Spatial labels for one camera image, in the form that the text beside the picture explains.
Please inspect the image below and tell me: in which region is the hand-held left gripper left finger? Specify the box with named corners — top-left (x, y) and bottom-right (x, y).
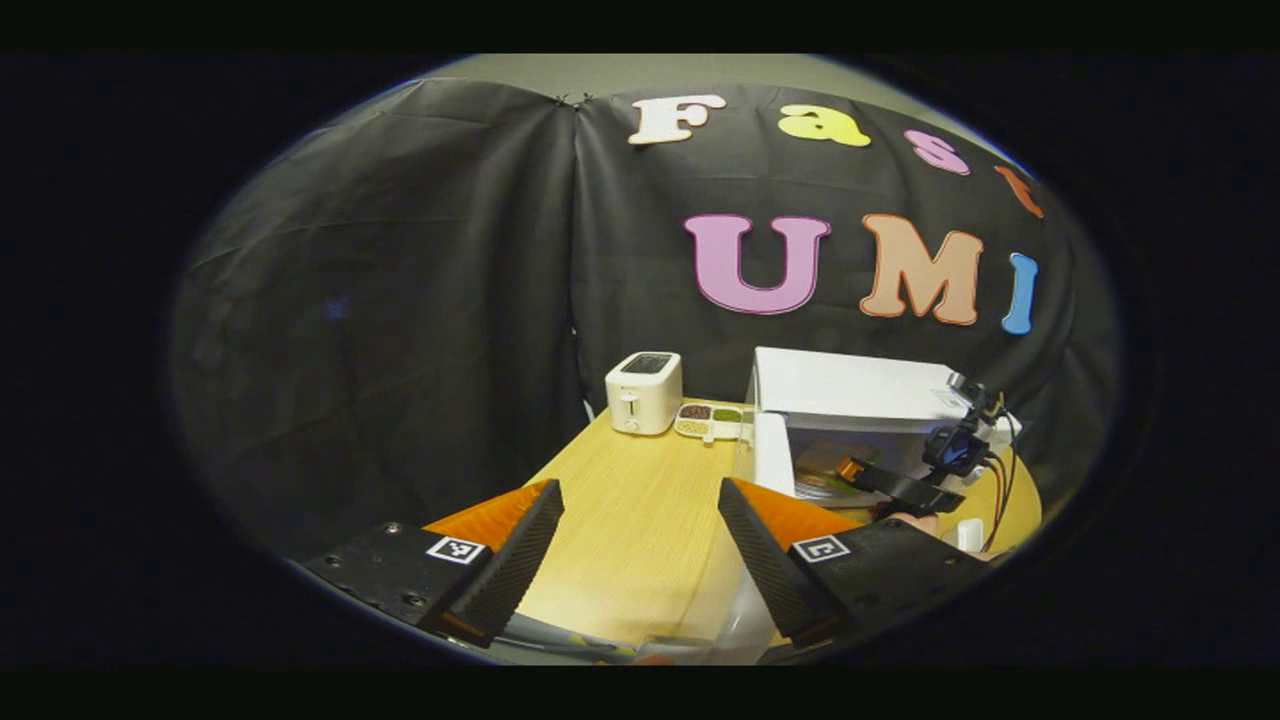
top-left (300, 478), bottom-right (566, 649)

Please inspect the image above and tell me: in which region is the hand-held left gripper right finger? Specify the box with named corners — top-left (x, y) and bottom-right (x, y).
top-left (717, 477), bottom-right (991, 651)

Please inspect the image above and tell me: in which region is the white microwave oven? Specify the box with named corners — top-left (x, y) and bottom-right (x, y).
top-left (745, 346), bottom-right (1023, 511)

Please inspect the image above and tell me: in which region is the white divided dish of beans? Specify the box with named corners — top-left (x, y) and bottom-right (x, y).
top-left (673, 402), bottom-right (746, 444)

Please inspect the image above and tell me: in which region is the white toaster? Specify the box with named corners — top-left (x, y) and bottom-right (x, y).
top-left (604, 351), bottom-right (684, 436)

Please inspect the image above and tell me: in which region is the black backdrop cloth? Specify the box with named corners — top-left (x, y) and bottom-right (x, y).
top-left (170, 78), bottom-right (1119, 561)

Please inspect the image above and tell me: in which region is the black and orange gripper cable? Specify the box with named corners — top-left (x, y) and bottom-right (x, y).
top-left (978, 398), bottom-right (1023, 553)

